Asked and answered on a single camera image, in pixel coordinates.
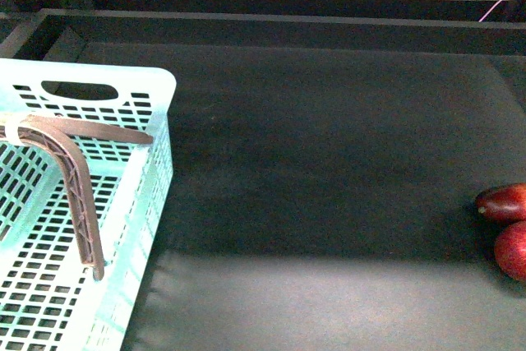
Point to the light blue plastic basket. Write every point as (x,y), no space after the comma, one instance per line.
(50,300)

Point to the brown basket handle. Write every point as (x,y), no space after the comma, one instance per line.
(53,134)

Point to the red apple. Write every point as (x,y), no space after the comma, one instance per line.
(509,250)

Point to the white tie on handle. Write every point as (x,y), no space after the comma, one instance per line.
(13,123)

